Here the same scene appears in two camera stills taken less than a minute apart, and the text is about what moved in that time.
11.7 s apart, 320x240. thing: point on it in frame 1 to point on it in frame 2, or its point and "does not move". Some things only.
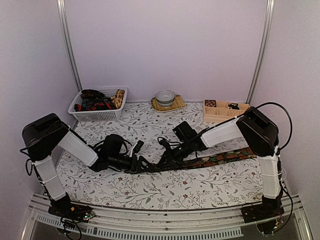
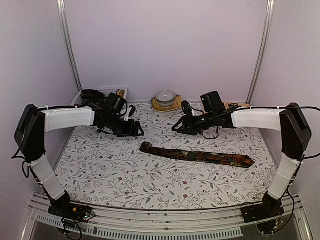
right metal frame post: x=270 y=6 does not move
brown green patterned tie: x=235 y=155 to x=234 y=160
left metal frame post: x=62 y=9 does not move
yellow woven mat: x=177 y=104 does not move
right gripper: x=169 y=156 to x=189 y=126
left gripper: x=133 y=167 to x=130 y=131
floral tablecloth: x=203 y=185 does not move
